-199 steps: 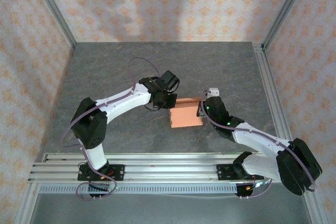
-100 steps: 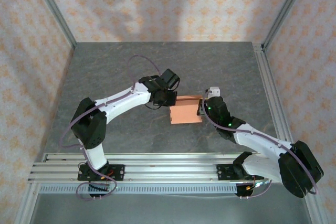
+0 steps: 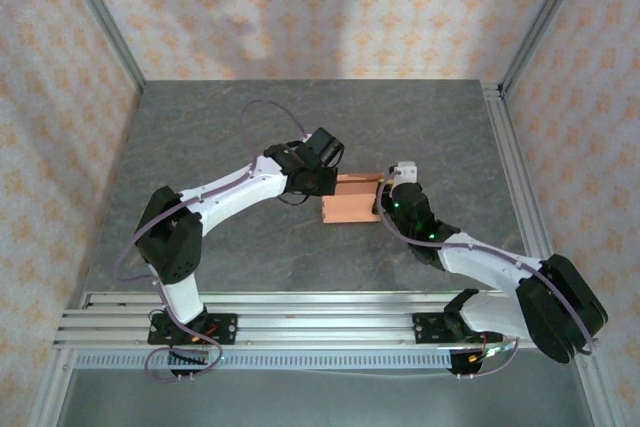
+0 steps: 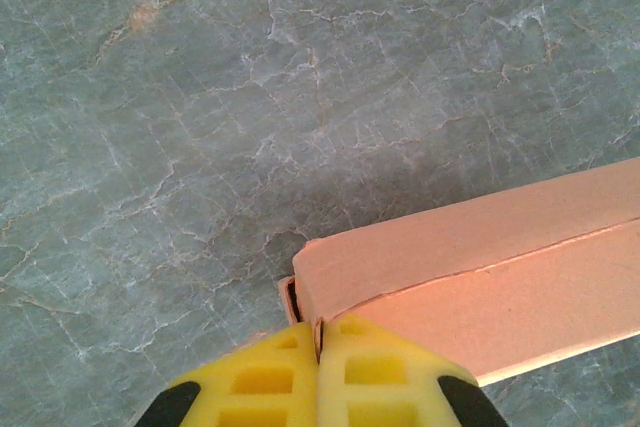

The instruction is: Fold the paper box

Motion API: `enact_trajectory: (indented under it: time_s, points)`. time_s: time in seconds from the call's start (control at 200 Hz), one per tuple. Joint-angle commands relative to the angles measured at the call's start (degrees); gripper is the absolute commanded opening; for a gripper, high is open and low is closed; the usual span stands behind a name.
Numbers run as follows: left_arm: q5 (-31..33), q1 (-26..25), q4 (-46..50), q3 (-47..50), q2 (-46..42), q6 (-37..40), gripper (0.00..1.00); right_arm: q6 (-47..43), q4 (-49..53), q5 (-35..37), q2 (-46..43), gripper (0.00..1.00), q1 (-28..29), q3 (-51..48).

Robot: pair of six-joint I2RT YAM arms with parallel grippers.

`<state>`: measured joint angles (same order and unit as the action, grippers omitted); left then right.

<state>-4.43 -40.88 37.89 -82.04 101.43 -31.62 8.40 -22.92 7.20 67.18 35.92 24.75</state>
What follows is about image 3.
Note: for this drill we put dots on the aluminium frame post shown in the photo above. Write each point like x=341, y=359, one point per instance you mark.
x=100, y=12
x=545, y=12

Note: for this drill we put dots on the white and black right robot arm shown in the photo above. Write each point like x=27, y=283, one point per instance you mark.
x=480, y=262

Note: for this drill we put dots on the aluminium side rail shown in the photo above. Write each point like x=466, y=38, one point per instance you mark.
x=515, y=157

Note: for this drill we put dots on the black electronics board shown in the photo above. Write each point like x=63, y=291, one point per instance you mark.
x=187, y=359

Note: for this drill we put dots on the aluminium mounting rail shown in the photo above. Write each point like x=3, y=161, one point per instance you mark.
x=320, y=322

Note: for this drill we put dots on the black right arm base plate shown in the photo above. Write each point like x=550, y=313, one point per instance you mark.
x=425, y=327

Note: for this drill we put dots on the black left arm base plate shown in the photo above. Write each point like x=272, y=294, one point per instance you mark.
x=225, y=328

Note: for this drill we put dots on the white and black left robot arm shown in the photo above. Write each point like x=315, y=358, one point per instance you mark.
x=230, y=192

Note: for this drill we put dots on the aluminium frame leg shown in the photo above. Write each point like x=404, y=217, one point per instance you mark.
x=600, y=387
x=50, y=387

